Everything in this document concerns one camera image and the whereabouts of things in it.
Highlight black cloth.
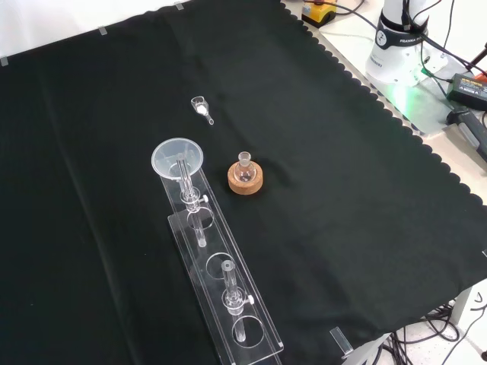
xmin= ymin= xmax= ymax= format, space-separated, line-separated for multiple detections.
xmin=0 ymin=0 xmax=487 ymax=365

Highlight small glass weighing funnel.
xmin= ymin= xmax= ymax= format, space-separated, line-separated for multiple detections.
xmin=189 ymin=96 xmax=215 ymax=125

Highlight black and grey device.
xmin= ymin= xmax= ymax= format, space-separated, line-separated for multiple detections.
xmin=445 ymin=107 xmax=487 ymax=161

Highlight clear acrylic funnel stand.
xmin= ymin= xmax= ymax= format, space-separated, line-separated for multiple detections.
xmin=158 ymin=154 xmax=285 ymax=365

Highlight cork ring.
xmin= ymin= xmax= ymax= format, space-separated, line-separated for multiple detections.
xmin=227 ymin=161 xmax=264 ymax=195

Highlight small round-bottom glass flask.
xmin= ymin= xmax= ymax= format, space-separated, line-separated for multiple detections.
xmin=234 ymin=151 xmax=256 ymax=184

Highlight black floor cables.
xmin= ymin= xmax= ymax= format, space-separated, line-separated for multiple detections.
xmin=380 ymin=300 xmax=487 ymax=365

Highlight black power adapter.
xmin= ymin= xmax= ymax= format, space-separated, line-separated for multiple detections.
xmin=445 ymin=72 xmax=487 ymax=112

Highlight translucent plastic funnel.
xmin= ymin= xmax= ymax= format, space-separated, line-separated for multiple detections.
xmin=151 ymin=137 xmax=205 ymax=187

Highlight thin black cable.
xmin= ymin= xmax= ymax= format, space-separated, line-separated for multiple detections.
xmin=334 ymin=0 xmax=381 ymax=33

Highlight thick black cable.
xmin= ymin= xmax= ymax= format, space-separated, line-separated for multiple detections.
xmin=418 ymin=33 xmax=487 ymax=77

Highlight yellow stop button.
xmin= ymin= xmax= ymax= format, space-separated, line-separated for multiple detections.
xmin=301 ymin=0 xmax=338 ymax=28

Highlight grey table leg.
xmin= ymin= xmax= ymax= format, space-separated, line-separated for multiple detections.
xmin=450 ymin=284 xmax=476 ymax=336

